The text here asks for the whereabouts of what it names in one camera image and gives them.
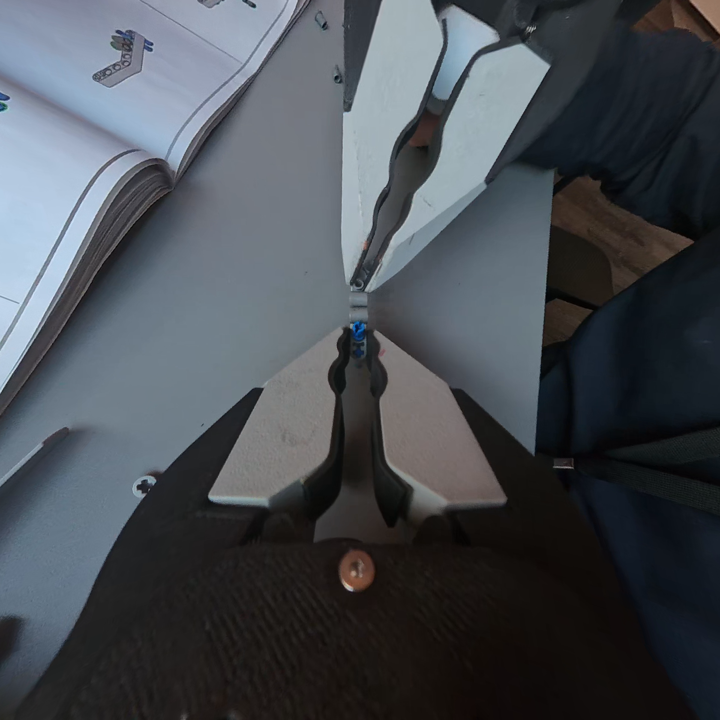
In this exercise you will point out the table screw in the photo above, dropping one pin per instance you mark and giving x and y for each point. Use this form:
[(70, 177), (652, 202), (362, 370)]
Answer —
[(145, 485)]

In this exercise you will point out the grey angled lego beam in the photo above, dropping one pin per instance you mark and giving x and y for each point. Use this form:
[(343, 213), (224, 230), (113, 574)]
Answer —
[(358, 306)]

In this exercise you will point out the lego instruction booklet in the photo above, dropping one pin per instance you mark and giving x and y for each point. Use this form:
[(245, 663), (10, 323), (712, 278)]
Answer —
[(84, 140)]

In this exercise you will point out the black chair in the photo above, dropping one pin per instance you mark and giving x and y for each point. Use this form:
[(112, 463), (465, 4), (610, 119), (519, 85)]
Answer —
[(579, 270)]

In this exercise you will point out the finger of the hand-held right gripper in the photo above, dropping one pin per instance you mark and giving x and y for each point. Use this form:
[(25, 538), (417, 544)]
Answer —
[(382, 112), (484, 124)]

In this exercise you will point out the grey curved lego panel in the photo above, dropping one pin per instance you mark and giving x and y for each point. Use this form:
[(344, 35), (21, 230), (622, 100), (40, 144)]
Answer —
[(34, 457)]

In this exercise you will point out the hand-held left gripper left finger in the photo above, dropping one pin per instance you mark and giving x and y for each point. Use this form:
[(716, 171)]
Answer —
[(275, 444)]

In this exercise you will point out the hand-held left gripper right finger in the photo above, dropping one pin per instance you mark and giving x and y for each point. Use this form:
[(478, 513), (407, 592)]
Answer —
[(439, 444)]

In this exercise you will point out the person's right forearm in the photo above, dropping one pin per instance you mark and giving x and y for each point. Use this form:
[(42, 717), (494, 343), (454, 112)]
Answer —
[(647, 124)]

